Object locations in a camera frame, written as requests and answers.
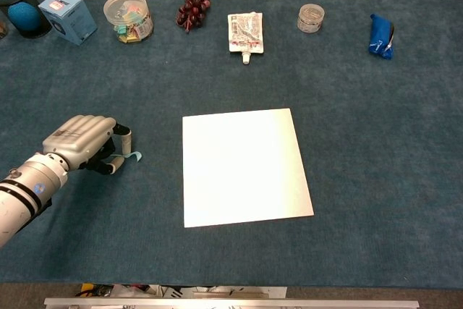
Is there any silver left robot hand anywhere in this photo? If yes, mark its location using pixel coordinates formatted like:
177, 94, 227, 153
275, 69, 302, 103
42, 114, 134, 176

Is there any small light blue strip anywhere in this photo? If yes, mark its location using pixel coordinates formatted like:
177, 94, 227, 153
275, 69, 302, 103
110, 151, 143, 163

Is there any black mesh pen holder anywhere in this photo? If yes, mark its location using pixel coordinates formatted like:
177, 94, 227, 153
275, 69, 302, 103
0, 0, 54, 39

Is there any light blue cardboard box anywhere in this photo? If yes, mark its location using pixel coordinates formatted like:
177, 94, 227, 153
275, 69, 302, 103
38, 0, 99, 46

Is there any clear jar of binder clips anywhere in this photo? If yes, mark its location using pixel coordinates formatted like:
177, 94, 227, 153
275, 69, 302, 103
103, 0, 155, 44

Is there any blue textured ball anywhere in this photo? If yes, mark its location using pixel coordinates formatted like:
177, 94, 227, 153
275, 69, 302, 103
7, 1, 41, 32

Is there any dark teal felt table mat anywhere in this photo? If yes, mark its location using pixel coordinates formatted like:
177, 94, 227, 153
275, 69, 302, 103
0, 0, 463, 290

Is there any white square paper sheet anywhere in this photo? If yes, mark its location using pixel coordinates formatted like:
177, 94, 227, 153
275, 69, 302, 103
182, 107, 315, 229

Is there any dark red grape bunch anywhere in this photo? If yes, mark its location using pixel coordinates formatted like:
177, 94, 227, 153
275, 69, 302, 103
175, 0, 211, 34

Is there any white panel with clutter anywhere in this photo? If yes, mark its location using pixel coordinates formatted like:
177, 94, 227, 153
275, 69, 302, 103
75, 283, 289, 299

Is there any white spouted pouch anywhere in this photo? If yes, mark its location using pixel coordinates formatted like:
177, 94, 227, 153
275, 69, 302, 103
226, 12, 266, 67

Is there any small clear round container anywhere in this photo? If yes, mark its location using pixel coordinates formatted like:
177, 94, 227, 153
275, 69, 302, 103
297, 3, 326, 34

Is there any blue wrapped packet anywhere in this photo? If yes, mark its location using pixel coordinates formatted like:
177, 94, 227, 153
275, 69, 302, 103
368, 14, 396, 62

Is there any silver aluminium rail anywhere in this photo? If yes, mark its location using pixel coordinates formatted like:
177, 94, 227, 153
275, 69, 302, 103
43, 297, 420, 309

